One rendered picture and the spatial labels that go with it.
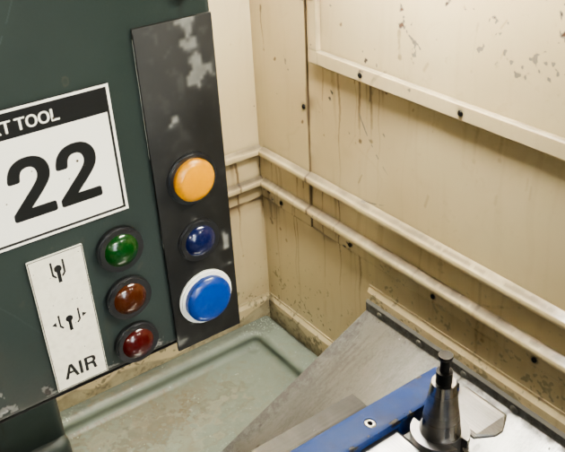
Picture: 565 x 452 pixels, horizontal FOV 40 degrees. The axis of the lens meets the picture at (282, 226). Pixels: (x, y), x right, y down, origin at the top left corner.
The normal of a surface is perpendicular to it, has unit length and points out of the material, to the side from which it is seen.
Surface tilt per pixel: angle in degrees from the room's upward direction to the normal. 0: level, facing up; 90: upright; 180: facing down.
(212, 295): 87
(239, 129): 90
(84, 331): 90
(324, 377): 24
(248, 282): 90
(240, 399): 0
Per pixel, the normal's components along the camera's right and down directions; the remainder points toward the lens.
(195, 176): 0.57, 0.33
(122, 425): -0.04, -0.86
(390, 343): -0.38, -0.65
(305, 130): -0.81, 0.33
